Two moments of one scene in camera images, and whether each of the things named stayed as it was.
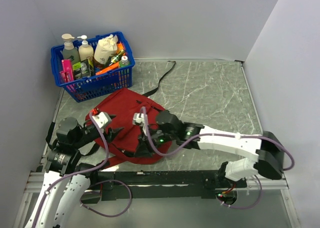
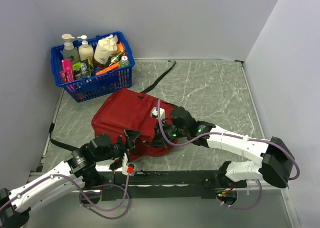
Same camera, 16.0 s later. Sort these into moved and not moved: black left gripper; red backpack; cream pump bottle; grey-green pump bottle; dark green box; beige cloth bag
Moved: red backpack; black left gripper
Not moved: grey-green pump bottle; beige cloth bag; cream pump bottle; dark green box
